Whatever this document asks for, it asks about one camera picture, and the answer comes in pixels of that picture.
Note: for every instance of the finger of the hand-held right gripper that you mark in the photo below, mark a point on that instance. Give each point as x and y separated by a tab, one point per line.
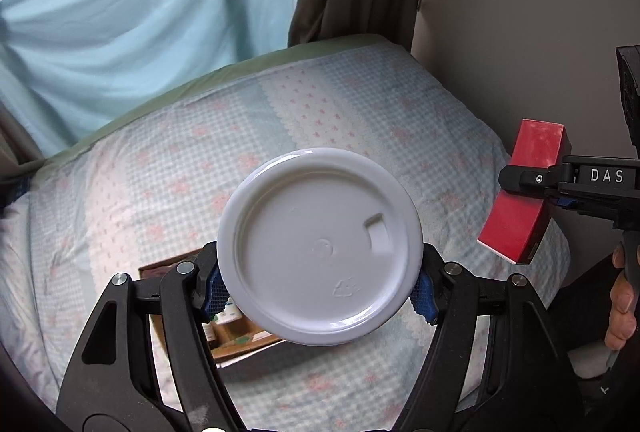
525	179

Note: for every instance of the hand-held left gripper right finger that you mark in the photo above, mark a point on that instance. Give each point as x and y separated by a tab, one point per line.
424	299

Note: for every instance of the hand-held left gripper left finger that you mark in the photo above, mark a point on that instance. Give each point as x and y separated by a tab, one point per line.
215	299

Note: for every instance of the red rectangular box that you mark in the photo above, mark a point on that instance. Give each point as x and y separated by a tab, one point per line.
515	222

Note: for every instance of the cardboard box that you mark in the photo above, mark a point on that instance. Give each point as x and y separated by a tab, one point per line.
250	347

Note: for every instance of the white round plastic lid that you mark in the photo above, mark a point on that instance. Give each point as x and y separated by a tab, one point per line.
310	237

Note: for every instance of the person's right hand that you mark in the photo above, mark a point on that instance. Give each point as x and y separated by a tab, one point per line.
622	307

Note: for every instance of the person's dark trousers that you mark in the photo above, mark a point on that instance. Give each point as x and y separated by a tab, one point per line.
580	302

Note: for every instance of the checked floral bed sheet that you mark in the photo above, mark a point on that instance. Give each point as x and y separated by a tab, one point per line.
200	136

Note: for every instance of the green mattress cover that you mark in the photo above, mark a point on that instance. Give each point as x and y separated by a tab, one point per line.
225	69

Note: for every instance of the light blue hanging cloth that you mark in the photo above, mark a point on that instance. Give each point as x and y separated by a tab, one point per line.
140	11

